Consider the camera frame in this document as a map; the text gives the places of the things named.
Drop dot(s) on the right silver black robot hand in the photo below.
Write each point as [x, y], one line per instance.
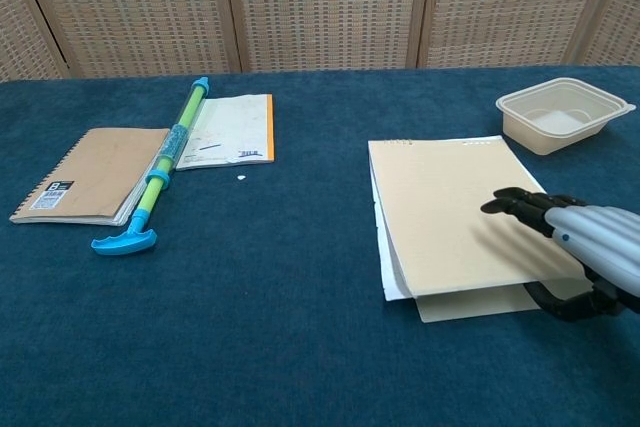
[600, 237]

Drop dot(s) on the brown spiral notebook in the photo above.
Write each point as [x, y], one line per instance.
[100, 167]

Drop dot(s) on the beige plastic food container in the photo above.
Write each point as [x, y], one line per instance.
[550, 143]

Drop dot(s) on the dark blue felt table cloth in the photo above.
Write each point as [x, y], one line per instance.
[250, 322]

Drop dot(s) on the woven bamboo folding screen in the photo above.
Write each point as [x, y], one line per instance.
[320, 7]

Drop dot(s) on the white booklet orange spine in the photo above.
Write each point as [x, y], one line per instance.
[235, 127]

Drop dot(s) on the green blue water pump toy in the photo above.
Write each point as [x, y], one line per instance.
[187, 112]

